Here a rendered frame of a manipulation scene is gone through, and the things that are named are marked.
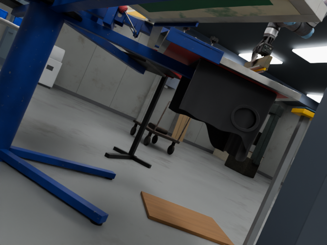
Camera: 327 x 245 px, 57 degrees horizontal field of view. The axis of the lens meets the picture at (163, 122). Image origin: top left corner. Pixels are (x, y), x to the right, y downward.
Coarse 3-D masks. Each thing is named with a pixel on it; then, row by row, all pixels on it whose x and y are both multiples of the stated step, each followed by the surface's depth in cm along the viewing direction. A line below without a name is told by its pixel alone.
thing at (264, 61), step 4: (264, 56) 174; (268, 56) 169; (256, 60) 184; (260, 60) 177; (264, 60) 171; (268, 60) 169; (244, 64) 204; (248, 64) 196; (256, 64) 181; (260, 64) 175; (264, 64) 169; (268, 64) 169
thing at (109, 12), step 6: (78, 12) 187; (84, 12) 191; (90, 12) 173; (96, 12) 171; (102, 12) 172; (108, 12) 167; (114, 12) 168; (126, 12) 171; (90, 18) 197; (96, 18) 197; (102, 18) 175; (108, 18) 167; (114, 18) 171; (120, 18) 171; (102, 24) 206; (108, 24) 169; (114, 24) 180; (120, 24) 180
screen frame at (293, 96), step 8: (160, 48) 182; (224, 64) 155; (232, 64) 155; (240, 72) 156; (248, 72) 157; (256, 80) 157; (264, 80) 158; (272, 88) 159; (280, 88) 159; (288, 88) 160; (288, 96) 161; (296, 96) 161
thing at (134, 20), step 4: (128, 16) 173; (124, 20) 173; (128, 20) 174; (132, 20) 174; (136, 20) 174; (140, 20) 174; (128, 24) 175; (132, 24) 174; (144, 24) 175; (148, 24) 175; (144, 28) 175; (148, 28) 175; (144, 32) 177; (148, 32) 175
